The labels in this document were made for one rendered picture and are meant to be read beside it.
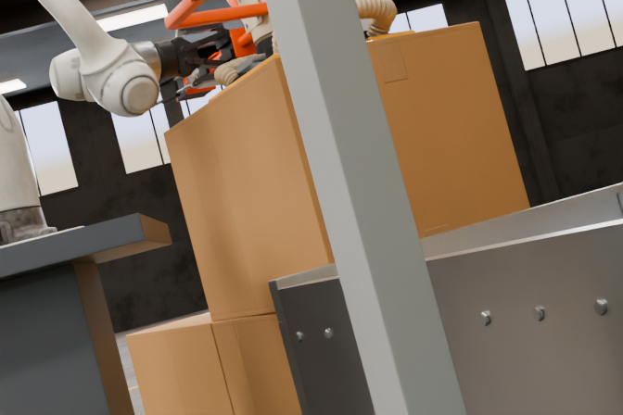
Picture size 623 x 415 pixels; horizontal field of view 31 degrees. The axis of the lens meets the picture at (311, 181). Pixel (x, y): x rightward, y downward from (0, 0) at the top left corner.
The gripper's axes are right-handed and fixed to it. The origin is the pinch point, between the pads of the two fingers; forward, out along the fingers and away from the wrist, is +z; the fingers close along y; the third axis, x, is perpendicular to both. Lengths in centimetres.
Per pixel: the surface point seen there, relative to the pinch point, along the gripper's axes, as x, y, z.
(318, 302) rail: 77, 51, -34
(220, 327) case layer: 0, 55, -21
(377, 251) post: 125, 46, -50
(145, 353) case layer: -52, 59, -22
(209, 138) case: 19.3, 19.9, -20.6
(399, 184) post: 125, 40, -46
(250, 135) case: 37.9, 23.1, -20.6
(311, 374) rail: 69, 61, -34
